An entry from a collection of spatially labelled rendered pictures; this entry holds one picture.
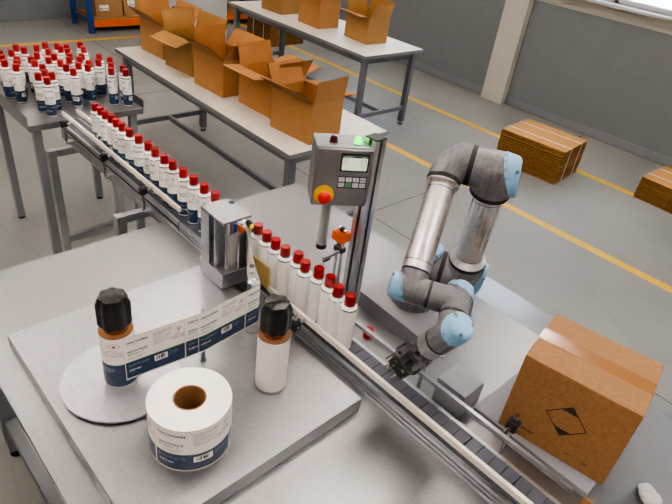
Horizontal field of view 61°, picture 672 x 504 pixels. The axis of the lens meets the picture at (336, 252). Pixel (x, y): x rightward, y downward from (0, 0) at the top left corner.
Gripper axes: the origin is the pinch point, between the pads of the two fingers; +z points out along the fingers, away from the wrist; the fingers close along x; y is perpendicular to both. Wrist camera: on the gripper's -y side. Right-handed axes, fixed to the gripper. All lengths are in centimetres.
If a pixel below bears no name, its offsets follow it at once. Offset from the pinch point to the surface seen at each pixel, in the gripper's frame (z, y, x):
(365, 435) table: 5.5, 16.4, 11.1
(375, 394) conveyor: 6.6, 5.6, 3.5
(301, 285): 13.0, 3.3, -37.0
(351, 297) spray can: -3.9, 2.0, -23.5
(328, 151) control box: -27, -1, -59
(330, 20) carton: 197, -323, -323
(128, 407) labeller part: 21, 64, -28
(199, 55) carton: 133, -106, -239
